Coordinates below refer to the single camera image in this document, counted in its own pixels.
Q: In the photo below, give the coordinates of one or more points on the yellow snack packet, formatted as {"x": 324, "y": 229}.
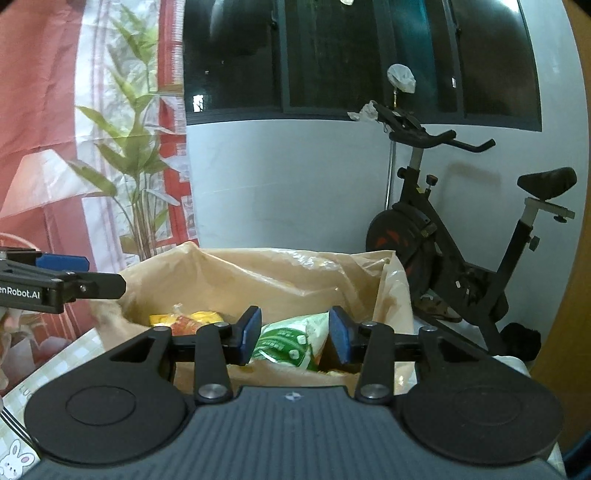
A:
{"x": 210, "y": 317}

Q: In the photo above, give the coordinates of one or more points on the printed wall backdrop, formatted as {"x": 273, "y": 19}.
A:
{"x": 69, "y": 161}

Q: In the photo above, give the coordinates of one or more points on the dark floor object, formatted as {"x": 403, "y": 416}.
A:
{"x": 521, "y": 340}

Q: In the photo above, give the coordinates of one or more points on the brown sandal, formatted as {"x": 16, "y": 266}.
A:
{"x": 438, "y": 310}

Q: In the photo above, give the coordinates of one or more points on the green white snack packet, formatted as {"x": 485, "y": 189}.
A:
{"x": 281, "y": 344}

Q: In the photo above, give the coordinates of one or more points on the translucent plastic bag liner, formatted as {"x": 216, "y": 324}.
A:
{"x": 277, "y": 272}

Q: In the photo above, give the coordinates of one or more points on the orange snack packet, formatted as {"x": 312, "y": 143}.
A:
{"x": 184, "y": 326}

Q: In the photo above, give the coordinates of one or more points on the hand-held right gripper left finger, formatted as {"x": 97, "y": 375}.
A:
{"x": 251, "y": 332}

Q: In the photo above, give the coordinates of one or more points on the white plastic bag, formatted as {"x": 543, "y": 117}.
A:
{"x": 401, "y": 78}

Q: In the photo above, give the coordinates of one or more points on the black exercise bike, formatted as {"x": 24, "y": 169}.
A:
{"x": 434, "y": 240}

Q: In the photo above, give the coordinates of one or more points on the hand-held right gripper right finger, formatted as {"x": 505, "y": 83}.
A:
{"x": 339, "y": 334}

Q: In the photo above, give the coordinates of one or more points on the dark window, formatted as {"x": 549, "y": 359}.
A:
{"x": 346, "y": 55}

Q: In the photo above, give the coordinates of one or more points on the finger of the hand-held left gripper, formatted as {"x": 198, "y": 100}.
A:
{"x": 97, "y": 286}
{"x": 62, "y": 263}

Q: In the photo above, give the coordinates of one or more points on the thin metal pole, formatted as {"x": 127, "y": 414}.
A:
{"x": 393, "y": 175}

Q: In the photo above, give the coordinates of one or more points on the cardboard box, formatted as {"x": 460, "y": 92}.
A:
{"x": 286, "y": 376}

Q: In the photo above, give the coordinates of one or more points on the wooden panel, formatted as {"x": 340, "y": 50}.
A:
{"x": 568, "y": 323}

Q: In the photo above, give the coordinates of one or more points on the checked tablecloth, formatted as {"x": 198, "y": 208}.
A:
{"x": 46, "y": 364}

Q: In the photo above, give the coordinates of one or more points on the crumpled white tissue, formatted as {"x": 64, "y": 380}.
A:
{"x": 364, "y": 113}

